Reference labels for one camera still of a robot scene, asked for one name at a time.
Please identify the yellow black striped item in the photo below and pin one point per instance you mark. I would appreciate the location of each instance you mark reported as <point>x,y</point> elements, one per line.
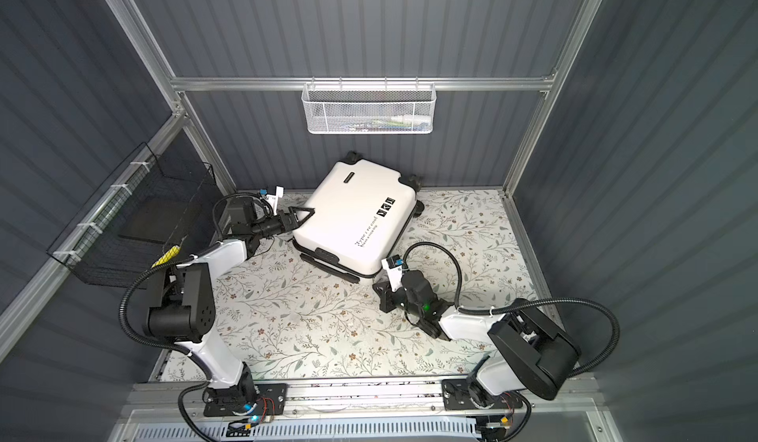
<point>168,256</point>

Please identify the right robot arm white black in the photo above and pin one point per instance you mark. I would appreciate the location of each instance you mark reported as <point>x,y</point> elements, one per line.
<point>530,351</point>

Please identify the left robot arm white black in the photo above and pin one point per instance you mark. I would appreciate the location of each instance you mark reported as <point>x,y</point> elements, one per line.
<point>181,310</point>

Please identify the white ventilation grille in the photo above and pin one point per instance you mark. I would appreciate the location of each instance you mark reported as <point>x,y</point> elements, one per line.
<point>368,428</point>

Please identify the white wire basket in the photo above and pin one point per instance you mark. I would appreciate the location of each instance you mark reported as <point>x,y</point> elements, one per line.
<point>342,111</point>

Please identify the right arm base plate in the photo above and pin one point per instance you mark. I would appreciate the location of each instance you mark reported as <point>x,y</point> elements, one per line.
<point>457,394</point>

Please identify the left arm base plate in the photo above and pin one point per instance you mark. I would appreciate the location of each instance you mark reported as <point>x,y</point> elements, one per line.
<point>266,399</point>

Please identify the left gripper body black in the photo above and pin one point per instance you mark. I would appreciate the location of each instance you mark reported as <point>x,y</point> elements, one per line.
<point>272,226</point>

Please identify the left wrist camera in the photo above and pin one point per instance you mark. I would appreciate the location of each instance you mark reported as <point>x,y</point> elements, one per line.
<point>272,196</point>

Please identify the black wire basket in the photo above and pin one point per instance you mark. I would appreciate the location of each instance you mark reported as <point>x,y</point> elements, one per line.
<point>91,248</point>

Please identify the black pad in basket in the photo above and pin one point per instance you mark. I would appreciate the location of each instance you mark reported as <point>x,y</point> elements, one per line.
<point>157,221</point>

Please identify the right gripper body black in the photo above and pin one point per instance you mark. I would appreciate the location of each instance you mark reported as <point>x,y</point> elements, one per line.
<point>399,300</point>

